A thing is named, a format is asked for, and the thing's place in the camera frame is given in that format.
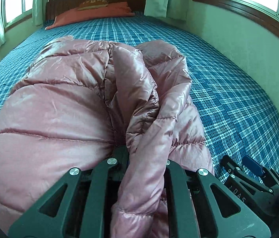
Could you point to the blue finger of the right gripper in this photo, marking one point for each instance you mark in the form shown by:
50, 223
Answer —
237, 173
270, 177

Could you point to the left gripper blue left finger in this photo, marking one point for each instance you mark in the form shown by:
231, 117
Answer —
78, 205

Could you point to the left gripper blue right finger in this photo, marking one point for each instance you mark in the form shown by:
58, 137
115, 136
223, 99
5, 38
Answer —
199, 205

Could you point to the pink puffer jacket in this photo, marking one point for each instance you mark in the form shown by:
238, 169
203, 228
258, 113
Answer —
82, 98

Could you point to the blue plaid bed sheet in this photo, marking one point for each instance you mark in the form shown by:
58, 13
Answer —
238, 116

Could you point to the dark wooden headboard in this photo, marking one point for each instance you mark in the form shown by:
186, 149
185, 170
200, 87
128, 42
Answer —
56, 7

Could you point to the orange red pillow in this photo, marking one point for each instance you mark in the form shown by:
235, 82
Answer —
75, 15

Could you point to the small brown embroidered cushion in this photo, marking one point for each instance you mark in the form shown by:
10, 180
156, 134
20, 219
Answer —
92, 4

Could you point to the light green middle curtain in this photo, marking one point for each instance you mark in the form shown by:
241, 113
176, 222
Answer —
38, 12

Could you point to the left window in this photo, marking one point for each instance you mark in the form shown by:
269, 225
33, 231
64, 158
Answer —
15, 10

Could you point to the right window wooden frame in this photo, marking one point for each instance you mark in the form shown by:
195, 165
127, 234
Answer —
253, 2

